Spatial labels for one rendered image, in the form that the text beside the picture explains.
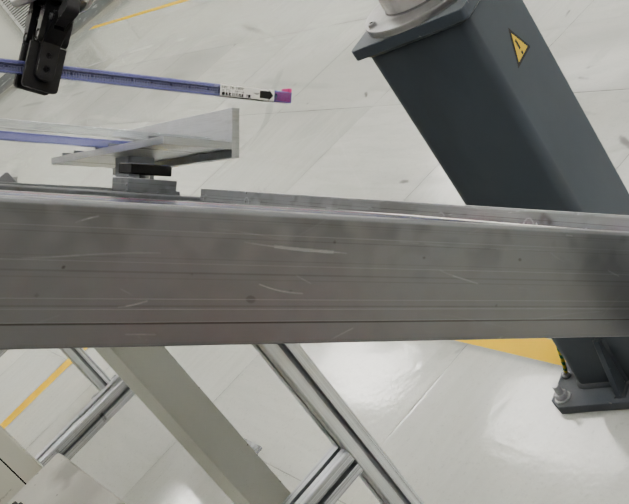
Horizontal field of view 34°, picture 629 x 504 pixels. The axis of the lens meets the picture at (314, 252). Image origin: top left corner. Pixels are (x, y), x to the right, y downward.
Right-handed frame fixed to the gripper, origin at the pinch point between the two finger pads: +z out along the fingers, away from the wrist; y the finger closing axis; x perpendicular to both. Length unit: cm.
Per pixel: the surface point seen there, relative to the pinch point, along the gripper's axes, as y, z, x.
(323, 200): 7.8, 5.6, 26.7
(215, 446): -39, 39, 47
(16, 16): -759, -153, 185
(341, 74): -223, -63, 168
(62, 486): -13.3, 39.8, 15.5
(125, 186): -19.7, 7.1, 17.8
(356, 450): -21, 34, 58
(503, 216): 32.8, 5.9, 26.8
